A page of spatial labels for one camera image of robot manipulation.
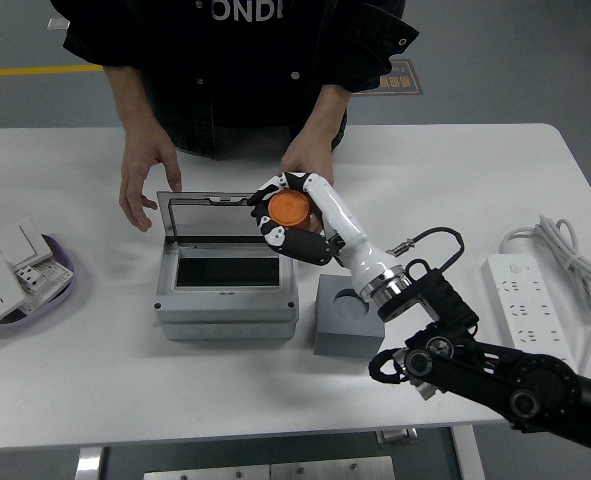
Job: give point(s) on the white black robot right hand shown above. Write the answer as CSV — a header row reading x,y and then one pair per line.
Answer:
x,y
345,225

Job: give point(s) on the person's right hand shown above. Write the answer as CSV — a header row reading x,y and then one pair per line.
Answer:
x,y
140,170

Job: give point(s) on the person's left hand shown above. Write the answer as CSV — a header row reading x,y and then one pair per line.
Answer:
x,y
307,155

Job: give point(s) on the orange cylinder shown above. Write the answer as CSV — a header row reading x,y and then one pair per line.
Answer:
x,y
287,207

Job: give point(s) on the grey electrical box with lid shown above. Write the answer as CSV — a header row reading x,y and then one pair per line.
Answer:
x,y
225,312

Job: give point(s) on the person's left forearm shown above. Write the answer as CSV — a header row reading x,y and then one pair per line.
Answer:
x,y
325,115

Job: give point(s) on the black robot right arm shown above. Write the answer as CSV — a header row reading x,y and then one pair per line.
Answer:
x,y
475,370

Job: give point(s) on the person's right forearm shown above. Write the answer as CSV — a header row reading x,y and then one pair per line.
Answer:
x,y
130,105

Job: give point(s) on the grey cube with round hole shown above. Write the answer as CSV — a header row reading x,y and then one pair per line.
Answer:
x,y
345,340

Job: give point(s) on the purple tray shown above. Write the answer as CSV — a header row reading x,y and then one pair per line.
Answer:
x,y
55,246

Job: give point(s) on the person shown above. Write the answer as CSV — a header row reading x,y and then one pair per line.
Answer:
x,y
225,75

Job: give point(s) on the brown floor sign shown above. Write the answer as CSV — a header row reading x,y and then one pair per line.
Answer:
x,y
407,82

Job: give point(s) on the white printed socket plate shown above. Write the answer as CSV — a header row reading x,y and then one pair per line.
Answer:
x,y
55,280

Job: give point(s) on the white socket module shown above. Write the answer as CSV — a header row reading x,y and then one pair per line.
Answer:
x,y
29,277

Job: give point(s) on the silver floor plate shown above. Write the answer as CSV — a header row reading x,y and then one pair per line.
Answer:
x,y
57,23

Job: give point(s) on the white table leg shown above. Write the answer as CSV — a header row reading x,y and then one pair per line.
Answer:
x,y
467,455
90,465

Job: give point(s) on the white wall switch plate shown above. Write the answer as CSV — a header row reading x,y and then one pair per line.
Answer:
x,y
20,245

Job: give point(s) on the metal table bracket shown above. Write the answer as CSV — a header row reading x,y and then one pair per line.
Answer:
x,y
397,436

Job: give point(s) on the grey metal base plate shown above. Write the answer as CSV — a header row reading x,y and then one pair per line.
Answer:
x,y
275,471

